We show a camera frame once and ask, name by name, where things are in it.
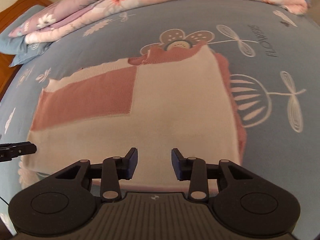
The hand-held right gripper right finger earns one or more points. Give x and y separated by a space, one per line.
177 166

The pink and white knit sweater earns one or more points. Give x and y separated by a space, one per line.
175 105

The blue pillow with white print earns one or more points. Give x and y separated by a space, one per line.
27 55

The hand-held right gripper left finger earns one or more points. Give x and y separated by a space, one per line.
132 163

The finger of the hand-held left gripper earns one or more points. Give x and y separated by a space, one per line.
15 144
23 150

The wooden headboard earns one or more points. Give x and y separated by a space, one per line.
25 0

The blue floral bed sheet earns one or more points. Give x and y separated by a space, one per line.
275 142

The plain blue pillow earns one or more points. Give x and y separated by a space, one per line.
12 43

